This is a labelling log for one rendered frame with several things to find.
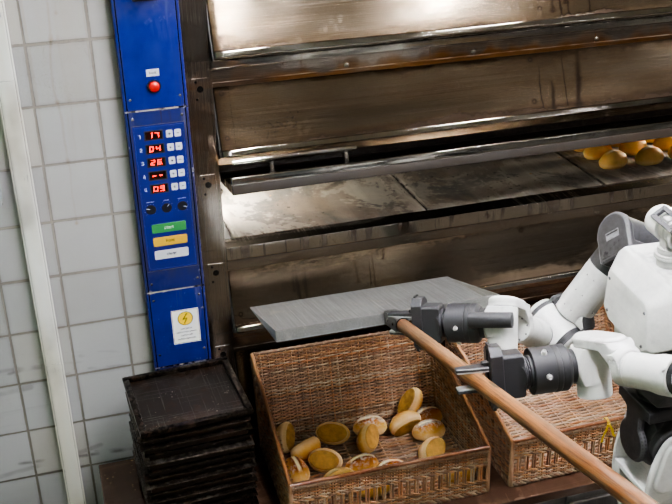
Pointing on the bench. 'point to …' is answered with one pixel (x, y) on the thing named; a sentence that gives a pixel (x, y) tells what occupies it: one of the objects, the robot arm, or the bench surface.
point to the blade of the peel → (360, 307)
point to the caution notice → (186, 325)
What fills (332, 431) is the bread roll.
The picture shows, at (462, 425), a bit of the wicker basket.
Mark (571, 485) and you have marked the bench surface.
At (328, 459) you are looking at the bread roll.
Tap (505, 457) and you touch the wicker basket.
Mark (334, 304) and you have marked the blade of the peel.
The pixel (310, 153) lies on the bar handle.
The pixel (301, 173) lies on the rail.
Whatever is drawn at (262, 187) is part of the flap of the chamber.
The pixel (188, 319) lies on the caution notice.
